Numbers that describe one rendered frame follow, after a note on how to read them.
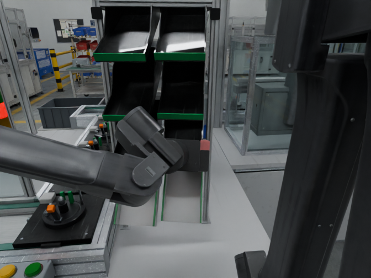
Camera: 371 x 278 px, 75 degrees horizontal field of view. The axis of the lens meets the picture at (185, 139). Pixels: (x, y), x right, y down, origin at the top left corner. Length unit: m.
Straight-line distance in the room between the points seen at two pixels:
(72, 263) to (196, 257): 0.40
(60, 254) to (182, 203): 0.40
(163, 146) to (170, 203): 0.49
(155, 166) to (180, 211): 0.51
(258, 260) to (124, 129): 0.32
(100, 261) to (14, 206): 0.48
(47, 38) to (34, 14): 0.92
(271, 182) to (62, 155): 1.39
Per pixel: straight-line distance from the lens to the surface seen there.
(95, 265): 0.89
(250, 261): 0.47
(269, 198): 1.69
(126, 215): 0.88
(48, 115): 2.95
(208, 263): 0.92
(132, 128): 0.41
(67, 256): 0.88
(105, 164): 0.36
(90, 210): 1.00
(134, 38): 0.75
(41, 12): 12.19
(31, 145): 0.39
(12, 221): 1.17
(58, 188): 1.17
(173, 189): 0.87
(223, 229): 1.03
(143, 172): 0.36
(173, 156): 0.40
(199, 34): 0.78
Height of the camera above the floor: 1.58
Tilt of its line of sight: 24 degrees down
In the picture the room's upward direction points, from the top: straight up
